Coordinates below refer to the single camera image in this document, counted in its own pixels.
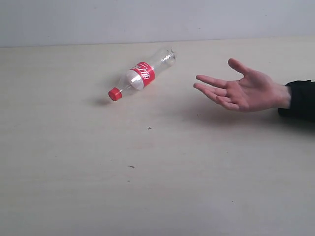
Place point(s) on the person's open hand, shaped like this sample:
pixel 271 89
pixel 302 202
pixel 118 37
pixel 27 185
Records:
pixel 254 92

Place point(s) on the black sleeved forearm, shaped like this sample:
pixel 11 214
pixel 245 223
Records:
pixel 302 105

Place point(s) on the clear cola bottle red label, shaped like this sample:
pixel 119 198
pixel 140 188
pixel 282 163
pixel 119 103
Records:
pixel 143 73

